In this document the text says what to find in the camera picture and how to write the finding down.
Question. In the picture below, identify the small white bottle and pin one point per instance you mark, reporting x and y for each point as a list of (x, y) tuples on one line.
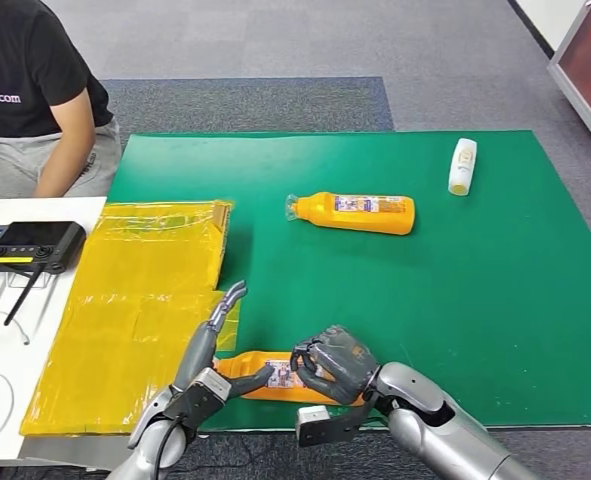
[(462, 166)]

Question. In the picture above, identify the black remote controller with antennas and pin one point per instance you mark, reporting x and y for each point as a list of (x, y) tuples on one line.
[(40, 242)]

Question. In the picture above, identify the grey flat board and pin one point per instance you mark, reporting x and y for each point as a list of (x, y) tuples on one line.
[(75, 452)]

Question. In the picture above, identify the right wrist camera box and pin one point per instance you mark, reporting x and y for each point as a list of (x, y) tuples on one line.
[(314, 425)]

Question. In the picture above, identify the person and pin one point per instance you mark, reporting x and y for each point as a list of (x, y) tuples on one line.
[(19, 66)]

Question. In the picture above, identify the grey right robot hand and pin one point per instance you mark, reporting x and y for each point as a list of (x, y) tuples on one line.
[(342, 364)]

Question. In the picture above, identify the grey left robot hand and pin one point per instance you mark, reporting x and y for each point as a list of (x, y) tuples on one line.
[(199, 348)]

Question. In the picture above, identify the green table mat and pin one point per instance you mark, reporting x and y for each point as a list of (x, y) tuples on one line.
[(425, 298)]

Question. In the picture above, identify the dark grey floor rug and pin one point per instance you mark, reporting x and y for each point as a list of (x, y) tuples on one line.
[(245, 102)]

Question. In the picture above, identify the yellow plastic covered board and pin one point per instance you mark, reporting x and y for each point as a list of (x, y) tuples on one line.
[(125, 318)]

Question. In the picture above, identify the red and grey cabinet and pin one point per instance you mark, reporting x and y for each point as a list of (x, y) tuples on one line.
[(587, 63)]

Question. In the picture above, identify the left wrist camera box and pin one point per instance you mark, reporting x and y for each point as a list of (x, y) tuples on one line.
[(200, 397)]

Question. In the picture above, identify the orange bottle with label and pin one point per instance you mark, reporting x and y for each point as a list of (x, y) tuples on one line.
[(358, 222), (247, 371)]

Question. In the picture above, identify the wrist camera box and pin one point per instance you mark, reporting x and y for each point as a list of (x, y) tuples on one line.
[(314, 425), (200, 397)]

